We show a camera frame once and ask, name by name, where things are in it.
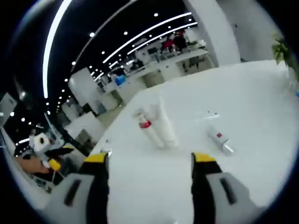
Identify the green potted plant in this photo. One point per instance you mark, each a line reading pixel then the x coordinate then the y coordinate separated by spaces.
pixel 283 51

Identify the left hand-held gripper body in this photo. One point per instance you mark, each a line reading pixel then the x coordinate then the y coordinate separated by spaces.
pixel 39 142

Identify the blue storage bin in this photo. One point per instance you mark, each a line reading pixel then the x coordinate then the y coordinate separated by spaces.
pixel 120 80

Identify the white skincare tube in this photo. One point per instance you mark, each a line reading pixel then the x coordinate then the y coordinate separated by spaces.
pixel 167 126

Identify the long white counter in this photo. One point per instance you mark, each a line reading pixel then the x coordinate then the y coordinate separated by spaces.
pixel 168 65

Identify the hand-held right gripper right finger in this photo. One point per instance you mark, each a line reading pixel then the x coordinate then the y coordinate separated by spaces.
pixel 203 186

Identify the white skincare bottle red collar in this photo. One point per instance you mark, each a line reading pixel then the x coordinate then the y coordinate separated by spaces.
pixel 154 135

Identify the grey hanging panel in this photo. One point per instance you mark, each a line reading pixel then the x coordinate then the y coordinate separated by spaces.
pixel 8 107

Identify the curved ceiling light strip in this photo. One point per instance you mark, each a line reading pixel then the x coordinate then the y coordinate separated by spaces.
pixel 50 46

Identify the white skincare bottle clear cap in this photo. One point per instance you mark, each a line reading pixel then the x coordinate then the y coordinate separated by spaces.
pixel 218 139

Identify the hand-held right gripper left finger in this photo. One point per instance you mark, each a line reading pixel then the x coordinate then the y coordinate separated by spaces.
pixel 95 186

